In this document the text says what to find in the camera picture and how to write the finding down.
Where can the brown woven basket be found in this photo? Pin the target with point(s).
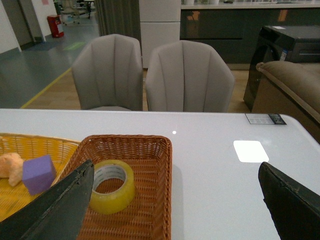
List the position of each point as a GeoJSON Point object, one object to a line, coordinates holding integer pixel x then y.
{"type": "Point", "coordinates": [148, 217]}

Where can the toy croissant bread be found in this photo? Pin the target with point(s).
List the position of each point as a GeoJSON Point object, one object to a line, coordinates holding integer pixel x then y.
{"type": "Point", "coordinates": [11, 168]}

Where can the white cabinet column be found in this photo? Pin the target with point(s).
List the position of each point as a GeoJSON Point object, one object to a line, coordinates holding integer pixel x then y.
{"type": "Point", "coordinates": [159, 25]}

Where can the red bin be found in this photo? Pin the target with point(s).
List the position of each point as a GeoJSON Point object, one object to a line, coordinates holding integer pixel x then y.
{"type": "Point", "coordinates": [55, 26]}

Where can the yellow woven basket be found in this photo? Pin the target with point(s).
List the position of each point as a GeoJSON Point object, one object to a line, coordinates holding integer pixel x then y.
{"type": "Point", "coordinates": [29, 147]}

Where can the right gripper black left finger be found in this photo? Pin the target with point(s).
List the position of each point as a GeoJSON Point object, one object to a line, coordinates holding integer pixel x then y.
{"type": "Point", "coordinates": [58, 213]}

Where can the grey upholstered chair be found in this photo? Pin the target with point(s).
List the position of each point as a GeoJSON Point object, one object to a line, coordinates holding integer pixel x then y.
{"type": "Point", "coordinates": [188, 76]}
{"type": "Point", "coordinates": [108, 74]}

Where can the label sticker on table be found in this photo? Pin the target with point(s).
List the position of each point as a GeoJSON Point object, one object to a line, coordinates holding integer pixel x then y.
{"type": "Point", "coordinates": [265, 119]}

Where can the black washing machine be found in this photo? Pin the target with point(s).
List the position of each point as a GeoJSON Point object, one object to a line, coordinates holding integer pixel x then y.
{"type": "Point", "coordinates": [296, 44]}

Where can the brown sofa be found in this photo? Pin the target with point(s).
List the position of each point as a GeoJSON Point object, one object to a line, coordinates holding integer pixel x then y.
{"type": "Point", "coordinates": [291, 89]}

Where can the grey upholstered chair left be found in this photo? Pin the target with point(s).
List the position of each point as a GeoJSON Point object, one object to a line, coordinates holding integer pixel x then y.
{"type": "Point", "coordinates": [108, 74]}

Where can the purple foam cube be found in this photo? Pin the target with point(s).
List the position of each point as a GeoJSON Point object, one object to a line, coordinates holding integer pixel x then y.
{"type": "Point", "coordinates": [38, 174]}

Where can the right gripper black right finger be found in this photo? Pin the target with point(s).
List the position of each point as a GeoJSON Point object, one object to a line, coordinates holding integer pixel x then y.
{"type": "Point", "coordinates": [294, 208]}

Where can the grey upholstered chair right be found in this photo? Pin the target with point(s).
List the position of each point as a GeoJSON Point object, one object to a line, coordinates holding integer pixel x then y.
{"type": "Point", "coordinates": [188, 76]}

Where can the yellow transparent tape roll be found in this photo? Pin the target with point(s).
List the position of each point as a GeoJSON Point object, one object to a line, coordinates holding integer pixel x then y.
{"type": "Point", "coordinates": [113, 187]}

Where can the dark grey counter cabinet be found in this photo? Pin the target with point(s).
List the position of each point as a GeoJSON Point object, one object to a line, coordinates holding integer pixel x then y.
{"type": "Point", "coordinates": [232, 29]}

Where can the grey curtain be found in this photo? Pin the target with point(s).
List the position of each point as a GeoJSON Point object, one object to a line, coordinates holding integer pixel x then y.
{"type": "Point", "coordinates": [118, 17]}

